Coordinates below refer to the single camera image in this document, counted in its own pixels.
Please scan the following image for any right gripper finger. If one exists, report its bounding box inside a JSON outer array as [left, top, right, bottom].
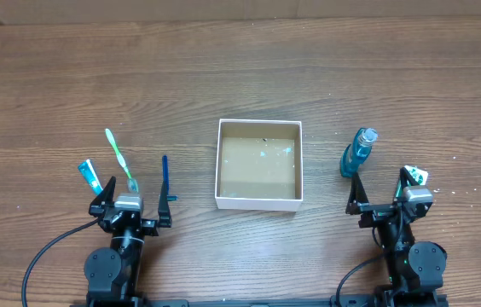
[[394, 167, 420, 199], [348, 172, 369, 204]]

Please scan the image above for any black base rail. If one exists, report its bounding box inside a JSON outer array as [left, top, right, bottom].
[[70, 294, 449, 307]]

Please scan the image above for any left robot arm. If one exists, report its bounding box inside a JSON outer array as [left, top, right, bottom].
[[84, 177, 172, 306]]

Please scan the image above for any green toothbrush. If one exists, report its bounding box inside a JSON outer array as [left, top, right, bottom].
[[105, 128, 139, 193]]

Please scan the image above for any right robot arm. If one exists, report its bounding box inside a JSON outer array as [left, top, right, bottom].
[[333, 168, 449, 306]]

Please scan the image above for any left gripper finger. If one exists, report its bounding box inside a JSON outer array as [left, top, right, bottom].
[[90, 177, 116, 206], [158, 181, 172, 228]]

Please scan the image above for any blue disposable razor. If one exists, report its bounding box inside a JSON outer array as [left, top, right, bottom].
[[161, 155, 178, 201]]

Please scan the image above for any blue mouthwash bottle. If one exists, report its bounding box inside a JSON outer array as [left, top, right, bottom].
[[339, 128, 379, 177]]

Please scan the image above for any white open cardboard box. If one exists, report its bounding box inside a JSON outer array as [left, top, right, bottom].
[[214, 119, 304, 211]]

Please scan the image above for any teal toothpaste tube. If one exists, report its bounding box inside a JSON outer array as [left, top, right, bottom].
[[78, 159, 102, 195]]

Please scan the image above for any green soap box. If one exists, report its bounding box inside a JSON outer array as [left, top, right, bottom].
[[404, 165, 428, 185]]

